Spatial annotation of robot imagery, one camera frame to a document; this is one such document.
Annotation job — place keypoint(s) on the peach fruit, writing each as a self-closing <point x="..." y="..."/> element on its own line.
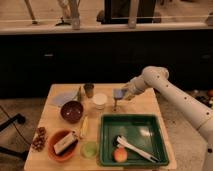
<point x="120" y="155"/>

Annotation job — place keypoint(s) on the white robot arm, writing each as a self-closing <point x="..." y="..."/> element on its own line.
<point x="198" y="115"/>

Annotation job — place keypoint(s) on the orange bowl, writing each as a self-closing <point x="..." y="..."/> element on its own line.
<point x="53" y="140"/>

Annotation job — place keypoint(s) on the green plastic cup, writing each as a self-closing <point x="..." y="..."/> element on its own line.
<point x="89" y="149"/>

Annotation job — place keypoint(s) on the black and white eraser block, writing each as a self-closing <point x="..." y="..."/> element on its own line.
<point x="65" y="143"/>

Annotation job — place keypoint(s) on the white cup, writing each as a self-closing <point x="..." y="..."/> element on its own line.
<point x="99" y="100"/>

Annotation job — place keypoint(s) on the brown handled utensil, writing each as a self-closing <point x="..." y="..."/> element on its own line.
<point x="115" y="105"/>

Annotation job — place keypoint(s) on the brown cup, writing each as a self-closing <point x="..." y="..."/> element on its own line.
<point x="89" y="89"/>

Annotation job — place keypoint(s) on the bunch of brown grapes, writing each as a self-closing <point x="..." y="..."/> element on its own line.
<point x="39" y="141"/>

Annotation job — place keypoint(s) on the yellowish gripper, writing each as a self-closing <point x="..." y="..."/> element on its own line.
<point x="127" y="94"/>

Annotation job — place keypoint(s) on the blue sponge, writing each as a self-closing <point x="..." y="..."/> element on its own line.
<point x="118" y="94"/>

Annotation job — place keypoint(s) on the black chair base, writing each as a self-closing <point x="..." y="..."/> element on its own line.
<point x="8" y="130"/>

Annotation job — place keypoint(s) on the purple bowl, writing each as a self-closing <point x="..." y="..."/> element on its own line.
<point x="72" y="111"/>

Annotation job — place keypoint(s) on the green plastic tray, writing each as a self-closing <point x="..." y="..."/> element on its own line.
<point x="142" y="131"/>

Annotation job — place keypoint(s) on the light blue plate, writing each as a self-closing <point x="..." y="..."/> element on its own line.
<point x="62" y="98"/>

